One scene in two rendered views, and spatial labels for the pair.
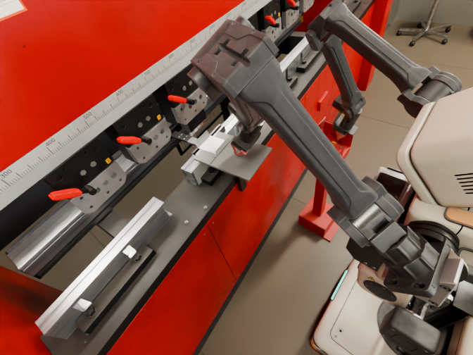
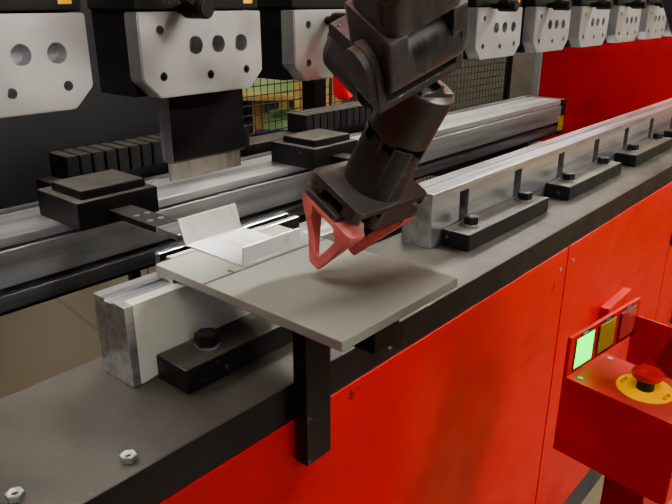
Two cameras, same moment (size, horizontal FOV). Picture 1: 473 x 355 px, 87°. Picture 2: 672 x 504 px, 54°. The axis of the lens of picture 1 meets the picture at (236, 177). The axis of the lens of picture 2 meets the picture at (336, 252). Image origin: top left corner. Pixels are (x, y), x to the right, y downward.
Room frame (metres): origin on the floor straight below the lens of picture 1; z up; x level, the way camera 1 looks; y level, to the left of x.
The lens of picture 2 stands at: (0.09, 0.00, 1.26)
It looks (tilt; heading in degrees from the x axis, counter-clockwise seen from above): 21 degrees down; 356
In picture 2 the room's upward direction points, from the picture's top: straight up
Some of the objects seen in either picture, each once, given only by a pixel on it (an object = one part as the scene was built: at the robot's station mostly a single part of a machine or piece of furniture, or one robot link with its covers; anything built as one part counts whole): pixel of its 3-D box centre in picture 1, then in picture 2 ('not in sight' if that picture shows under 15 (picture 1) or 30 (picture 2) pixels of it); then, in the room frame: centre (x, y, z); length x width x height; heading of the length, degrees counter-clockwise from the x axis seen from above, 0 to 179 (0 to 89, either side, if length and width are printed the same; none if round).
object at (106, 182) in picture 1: (84, 173); not in sight; (0.53, 0.39, 1.26); 0.15 x 0.09 x 0.17; 135
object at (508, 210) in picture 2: (281, 91); (498, 219); (1.22, -0.37, 0.89); 0.30 x 0.05 x 0.03; 135
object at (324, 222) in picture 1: (321, 218); not in sight; (0.84, -0.51, 0.06); 0.25 x 0.20 x 0.12; 38
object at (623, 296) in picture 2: (323, 101); (614, 311); (1.45, -0.74, 0.59); 0.15 x 0.02 x 0.07; 135
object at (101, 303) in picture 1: (119, 284); not in sight; (0.36, 0.48, 0.89); 0.30 x 0.05 x 0.03; 135
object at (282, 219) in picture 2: (209, 141); (233, 244); (0.85, 0.07, 0.98); 0.20 x 0.03 x 0.03; 135
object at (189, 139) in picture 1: (175, 133); (128, 206); (0.94, 0.22, 1.01); 0.26 x 0.12 x 0.05; 45
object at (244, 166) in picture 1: (232, 153); (302, 275); (0.73, -0.01, 1.00); 0.26 x 0.18 x 0.01; 45
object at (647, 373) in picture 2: not in sight; (646, 381); (0.82, -0.46, 0.79); 0.04 x 0.04 x 0.04
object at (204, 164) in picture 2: (195, 119); (204, 131); (0.83, 0.10, 1.13); 0.10 x 0.02 x 0.10; 135
